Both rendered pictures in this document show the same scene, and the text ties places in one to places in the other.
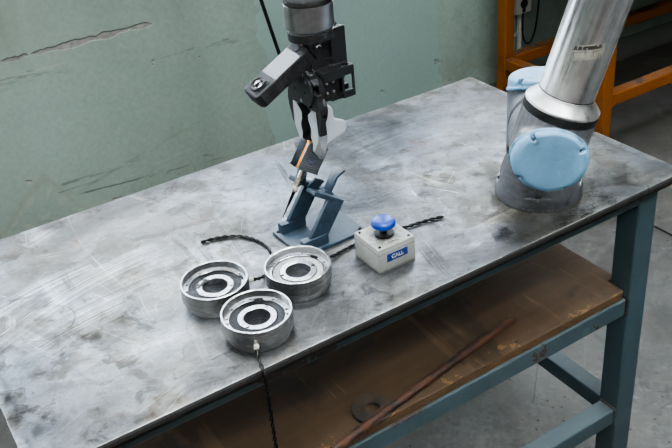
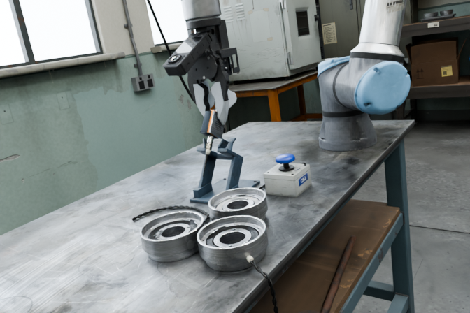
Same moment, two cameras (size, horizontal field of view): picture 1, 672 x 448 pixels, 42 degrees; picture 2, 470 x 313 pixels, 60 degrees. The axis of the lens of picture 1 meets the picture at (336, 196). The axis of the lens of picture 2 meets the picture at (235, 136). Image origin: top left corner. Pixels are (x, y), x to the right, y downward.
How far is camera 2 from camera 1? 0.76 m
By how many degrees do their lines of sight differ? 27
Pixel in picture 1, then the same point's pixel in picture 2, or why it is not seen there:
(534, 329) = (371, 239)
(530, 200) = (354, 141)
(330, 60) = (219, 45)
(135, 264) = (78, 248)
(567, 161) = (399, 84)
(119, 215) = (45, 226)
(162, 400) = not seen: outside the picture
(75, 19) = not seen: outside the picture
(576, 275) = (366, 208)
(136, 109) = (13, 214)
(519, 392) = not seen: outside the picture
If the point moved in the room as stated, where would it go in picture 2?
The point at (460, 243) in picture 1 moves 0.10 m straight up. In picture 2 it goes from (332, 171) to (327, 128)
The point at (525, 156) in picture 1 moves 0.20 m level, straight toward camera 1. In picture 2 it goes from (373, 85) to (435, 95)
